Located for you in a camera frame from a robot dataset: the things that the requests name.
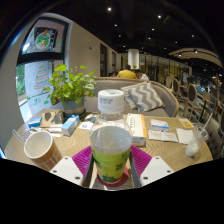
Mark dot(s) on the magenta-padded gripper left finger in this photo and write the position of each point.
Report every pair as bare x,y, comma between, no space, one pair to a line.
68,168

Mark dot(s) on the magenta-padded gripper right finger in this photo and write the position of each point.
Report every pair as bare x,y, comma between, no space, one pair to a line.
155,168

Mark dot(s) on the green-labelled clear drink bottle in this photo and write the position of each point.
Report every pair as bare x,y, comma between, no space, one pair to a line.
110,150

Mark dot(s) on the brown paper cup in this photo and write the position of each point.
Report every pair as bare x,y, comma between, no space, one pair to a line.
46,156

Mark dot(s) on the small blue white carton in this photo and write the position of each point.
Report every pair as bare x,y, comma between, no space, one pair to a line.
70,126

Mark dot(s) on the white marker pen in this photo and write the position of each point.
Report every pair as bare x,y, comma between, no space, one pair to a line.
50,130

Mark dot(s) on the white paper napkin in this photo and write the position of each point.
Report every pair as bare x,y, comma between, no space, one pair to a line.
183,136

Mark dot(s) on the clear plastic cup with straw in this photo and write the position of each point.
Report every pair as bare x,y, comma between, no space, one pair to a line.
191,146

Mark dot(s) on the blue and white packet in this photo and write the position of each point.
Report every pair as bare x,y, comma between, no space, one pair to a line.
159,125

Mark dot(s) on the white box with orange edge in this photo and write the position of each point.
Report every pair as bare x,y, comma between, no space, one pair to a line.
136,128

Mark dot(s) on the pill blister pack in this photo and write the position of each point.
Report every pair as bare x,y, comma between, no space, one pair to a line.
26,134

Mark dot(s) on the small yellow packet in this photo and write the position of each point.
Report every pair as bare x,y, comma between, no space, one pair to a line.
186,123

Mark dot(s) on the flat blue box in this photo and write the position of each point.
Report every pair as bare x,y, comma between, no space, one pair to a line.
35,122

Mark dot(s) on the grey curved sofa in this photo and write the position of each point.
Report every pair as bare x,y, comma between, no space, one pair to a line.
170,103

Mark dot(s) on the grey white chevron cushion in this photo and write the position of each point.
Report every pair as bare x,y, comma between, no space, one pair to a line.
143,96

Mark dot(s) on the green potted plant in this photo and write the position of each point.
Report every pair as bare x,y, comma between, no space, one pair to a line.
71,86

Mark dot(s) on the group of dining chairs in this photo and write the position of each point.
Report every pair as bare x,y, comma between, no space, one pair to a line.
191,95

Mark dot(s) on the person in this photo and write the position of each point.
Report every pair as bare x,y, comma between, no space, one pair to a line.
143,76
126,74

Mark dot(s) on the white round column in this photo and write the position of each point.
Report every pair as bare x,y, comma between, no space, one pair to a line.
133,59

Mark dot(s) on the framed food poster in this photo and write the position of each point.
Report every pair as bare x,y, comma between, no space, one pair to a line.
45,38

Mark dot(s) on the ceiling spotlights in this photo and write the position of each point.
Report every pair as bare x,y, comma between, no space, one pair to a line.
109,9

